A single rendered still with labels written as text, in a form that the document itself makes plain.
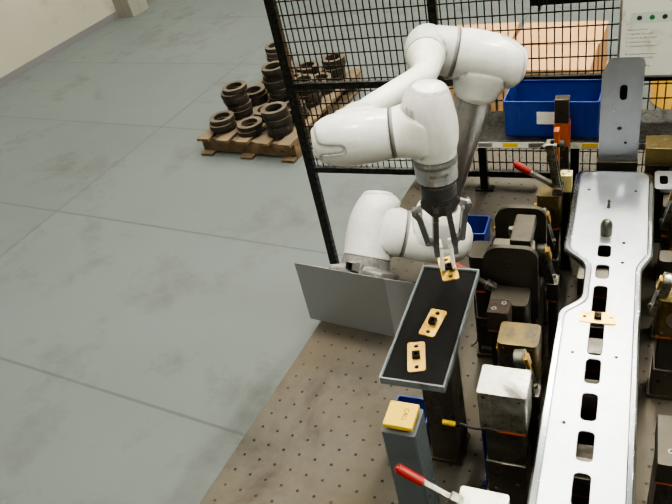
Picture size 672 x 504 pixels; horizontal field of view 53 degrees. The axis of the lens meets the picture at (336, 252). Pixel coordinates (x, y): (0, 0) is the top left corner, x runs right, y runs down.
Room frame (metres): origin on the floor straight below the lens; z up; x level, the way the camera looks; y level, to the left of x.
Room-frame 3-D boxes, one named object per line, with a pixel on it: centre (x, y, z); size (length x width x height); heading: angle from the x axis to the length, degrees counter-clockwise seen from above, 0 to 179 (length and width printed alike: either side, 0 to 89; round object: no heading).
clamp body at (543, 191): (1.63, -0.64, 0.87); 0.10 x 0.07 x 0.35; 61
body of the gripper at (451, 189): (1.19, -0.24, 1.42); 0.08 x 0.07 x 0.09; 84
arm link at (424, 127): (1.19, -0.23, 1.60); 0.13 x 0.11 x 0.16; 78
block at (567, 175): (1.67, -0.73, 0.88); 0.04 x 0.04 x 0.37; 61
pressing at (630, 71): (1.77, -0.94, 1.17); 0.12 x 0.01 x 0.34; 61
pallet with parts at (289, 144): (4.80, 0.13, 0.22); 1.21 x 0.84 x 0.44; 144
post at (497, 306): (1.15, -0.34, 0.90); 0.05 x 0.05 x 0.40; 61
